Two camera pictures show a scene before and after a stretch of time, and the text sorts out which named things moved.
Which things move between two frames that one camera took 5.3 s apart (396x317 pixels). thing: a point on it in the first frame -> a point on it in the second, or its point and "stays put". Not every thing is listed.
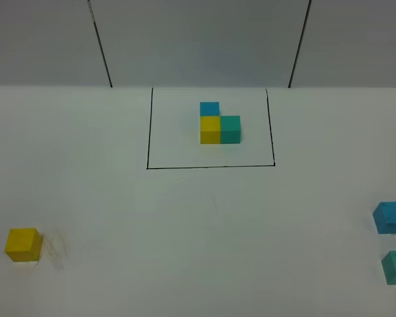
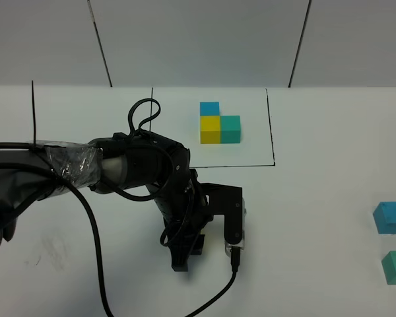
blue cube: [391, 217] stays put
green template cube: [230, 129] stays put
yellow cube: [24, 244] -> [200, 243]
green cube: [395, 267] stays put
